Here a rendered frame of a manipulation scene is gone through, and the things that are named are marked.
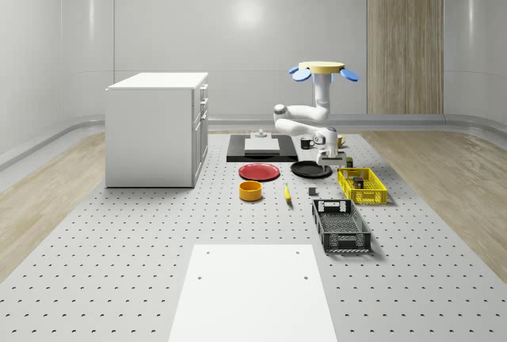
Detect white board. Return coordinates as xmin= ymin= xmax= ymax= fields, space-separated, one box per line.
xmin=168 ymin=244 xmax=338 ymax=342

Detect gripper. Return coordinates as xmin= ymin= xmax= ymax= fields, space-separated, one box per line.
xmin=317 ymin=150 xmax=347 ymax=174

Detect yellow bowl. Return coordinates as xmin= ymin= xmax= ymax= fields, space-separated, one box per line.
xmin=238 ymin=180 xmax=263 ymax=202

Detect white cabinet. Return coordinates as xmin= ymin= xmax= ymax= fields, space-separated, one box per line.
xmin=105 ymin=72 xmax=210 ymax=189

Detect yellow basket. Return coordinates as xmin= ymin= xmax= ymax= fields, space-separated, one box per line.
xmin=337 ymin=167 xmax=388 ymax=205

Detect red plate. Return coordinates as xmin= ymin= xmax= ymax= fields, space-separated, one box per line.
xmin=238 ymin=162 xmax=281 ymax=181

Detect dark grey basket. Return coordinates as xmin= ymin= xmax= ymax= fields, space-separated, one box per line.
xmin=311 ymin=198 xmax=373 ymax=254

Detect black plate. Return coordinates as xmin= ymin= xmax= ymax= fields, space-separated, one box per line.
xmin=290 ymin=160 xmax=334 ymax=180

